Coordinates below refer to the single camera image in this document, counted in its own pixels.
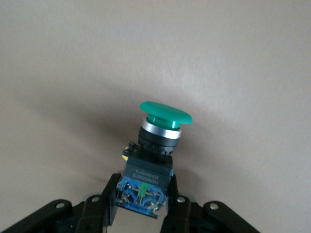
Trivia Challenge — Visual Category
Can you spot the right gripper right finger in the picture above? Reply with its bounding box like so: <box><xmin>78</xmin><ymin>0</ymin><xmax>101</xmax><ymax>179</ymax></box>
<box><xmin>160</xmin><ymin>174</ymin><xmax>260</xmax><ymax>233</ymax></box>

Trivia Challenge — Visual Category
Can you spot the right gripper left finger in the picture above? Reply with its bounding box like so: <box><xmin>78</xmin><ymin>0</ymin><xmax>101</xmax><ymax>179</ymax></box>
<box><xmin>0</xmin><ymin>173</ymin><xmax>122</xmax><ymax>233</ymax></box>

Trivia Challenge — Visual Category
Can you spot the green mushroom push button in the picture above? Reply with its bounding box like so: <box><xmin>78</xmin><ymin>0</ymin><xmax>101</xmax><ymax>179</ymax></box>
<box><xmin>116</xmin><ymin>100</ymin><xmax>194</xmax><ymax>220</ymax></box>

